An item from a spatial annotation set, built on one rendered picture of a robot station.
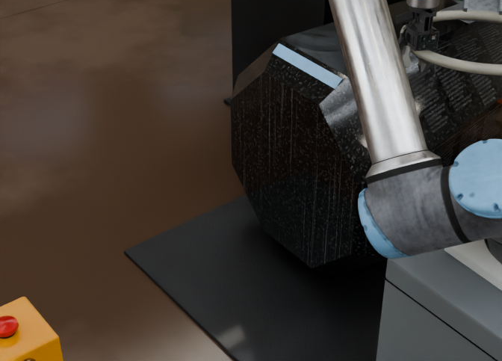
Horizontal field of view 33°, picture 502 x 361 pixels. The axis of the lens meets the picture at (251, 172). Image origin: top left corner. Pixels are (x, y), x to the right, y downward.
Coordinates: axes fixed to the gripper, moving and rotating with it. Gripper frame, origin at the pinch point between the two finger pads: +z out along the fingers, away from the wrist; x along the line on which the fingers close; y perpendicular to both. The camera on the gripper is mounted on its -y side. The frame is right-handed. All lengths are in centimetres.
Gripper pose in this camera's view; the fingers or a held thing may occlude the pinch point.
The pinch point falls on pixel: (411, 68)
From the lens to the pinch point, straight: 256.1
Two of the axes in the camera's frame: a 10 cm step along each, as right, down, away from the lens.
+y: 3.1, 4.9, -8.2
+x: 9.5, -1.5, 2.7
